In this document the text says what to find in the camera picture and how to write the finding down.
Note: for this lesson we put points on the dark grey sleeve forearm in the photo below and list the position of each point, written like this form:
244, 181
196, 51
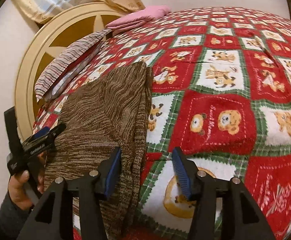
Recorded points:
12, 218

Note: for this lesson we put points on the folded pink blanket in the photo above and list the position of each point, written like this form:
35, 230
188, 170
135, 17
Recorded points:
138, 19

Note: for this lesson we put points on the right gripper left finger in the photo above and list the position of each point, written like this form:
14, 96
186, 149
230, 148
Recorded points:
52, 216

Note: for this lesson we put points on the red checkered bear bedspread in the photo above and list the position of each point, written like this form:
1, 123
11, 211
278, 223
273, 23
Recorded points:
221, 91

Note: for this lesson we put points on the cream and brown headboard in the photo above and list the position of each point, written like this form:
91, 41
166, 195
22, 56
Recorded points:
65, 28

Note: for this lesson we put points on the person's left hand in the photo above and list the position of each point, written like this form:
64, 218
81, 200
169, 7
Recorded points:
16, 184

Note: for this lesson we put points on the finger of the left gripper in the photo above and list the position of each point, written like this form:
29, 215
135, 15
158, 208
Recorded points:
37, 135

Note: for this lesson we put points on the brown knitted sweater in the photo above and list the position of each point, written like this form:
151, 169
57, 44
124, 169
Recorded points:
110, 112

